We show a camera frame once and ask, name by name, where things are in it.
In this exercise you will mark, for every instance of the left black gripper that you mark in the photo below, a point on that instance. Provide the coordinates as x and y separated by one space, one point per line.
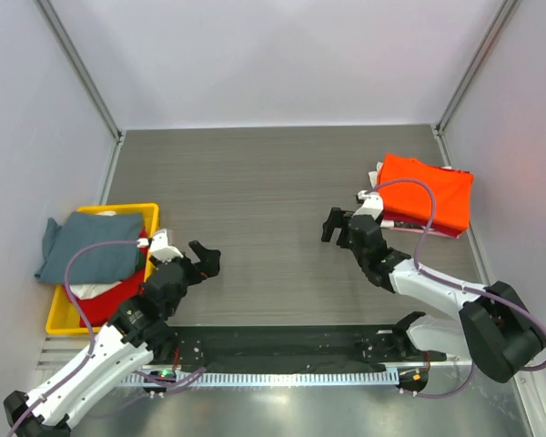
208 265

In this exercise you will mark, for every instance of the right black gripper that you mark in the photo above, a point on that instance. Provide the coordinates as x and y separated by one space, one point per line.
346 229

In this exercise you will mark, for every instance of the blue-grey t shirt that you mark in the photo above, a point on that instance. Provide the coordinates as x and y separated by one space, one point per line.
103 248

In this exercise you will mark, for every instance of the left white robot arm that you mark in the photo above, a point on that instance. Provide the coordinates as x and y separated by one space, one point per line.
134 336

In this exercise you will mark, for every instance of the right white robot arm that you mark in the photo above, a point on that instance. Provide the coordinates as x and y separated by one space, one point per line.
489 325

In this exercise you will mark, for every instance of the dark green t shirt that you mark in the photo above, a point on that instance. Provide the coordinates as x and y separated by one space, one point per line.
141 261

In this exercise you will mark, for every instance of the white folded t shirt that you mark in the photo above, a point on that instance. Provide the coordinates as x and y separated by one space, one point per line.
374 175

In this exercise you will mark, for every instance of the red t shirt in bin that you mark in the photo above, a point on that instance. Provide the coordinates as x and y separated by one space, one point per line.
99 309

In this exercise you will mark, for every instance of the orange folded t shirt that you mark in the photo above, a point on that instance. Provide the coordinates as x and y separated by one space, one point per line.
411 190

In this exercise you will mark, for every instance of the white t shirt in bin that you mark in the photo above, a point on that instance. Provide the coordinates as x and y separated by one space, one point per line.
91 291

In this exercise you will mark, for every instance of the yellow plastic bin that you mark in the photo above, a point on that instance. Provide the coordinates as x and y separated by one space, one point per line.
63 318

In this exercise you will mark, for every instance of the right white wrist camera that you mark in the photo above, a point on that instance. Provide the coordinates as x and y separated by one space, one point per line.
370 204

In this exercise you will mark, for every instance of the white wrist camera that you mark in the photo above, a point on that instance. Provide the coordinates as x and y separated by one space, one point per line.
160 247
370 204

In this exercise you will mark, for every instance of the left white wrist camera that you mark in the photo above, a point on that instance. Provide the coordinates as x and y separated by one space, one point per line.
160 247

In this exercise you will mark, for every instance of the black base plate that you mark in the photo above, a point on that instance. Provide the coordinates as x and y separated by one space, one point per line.
322 349

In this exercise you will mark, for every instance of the white slotted cable duct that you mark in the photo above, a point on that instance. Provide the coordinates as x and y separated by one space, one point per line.
235 380

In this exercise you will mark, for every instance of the left aluminium frame post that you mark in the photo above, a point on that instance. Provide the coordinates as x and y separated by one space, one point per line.
55 24

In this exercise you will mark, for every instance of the aluminium frame post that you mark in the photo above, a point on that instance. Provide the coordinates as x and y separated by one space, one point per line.
490 38
55 24

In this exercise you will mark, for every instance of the right aluminium frame post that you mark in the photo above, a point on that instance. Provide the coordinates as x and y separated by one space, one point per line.
490 38

